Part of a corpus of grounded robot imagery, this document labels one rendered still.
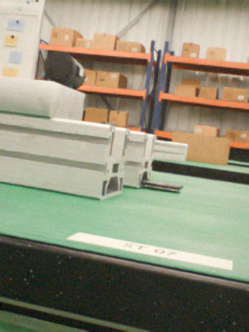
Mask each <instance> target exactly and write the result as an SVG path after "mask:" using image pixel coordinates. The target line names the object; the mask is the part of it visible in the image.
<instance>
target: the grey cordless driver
mask: <svg viewBox="0 0 249 332"><path fill-rule="evenodd" d="M44 73H45V75H46V76H47V77H48V78H49V80H51V81H52V82H55V83H57V84H60V85H63V86H65V87H69V88H70V89H72V90H75V91H77V89H79V88H80V87H81V86H82V85H83V83H84V81H85V79H86V77H85V75H86V74H85V72H84V69H83V68H82V66H81V65H80V64H79V63H78V62H77V61H76V60H74V59H73V58H72V57H71V55H69V54H68V53H65V52H62V51H56V52H53V53H51V54H50V55H49V56H48V57H47V58H46V59H45V60H44Z"/></svg>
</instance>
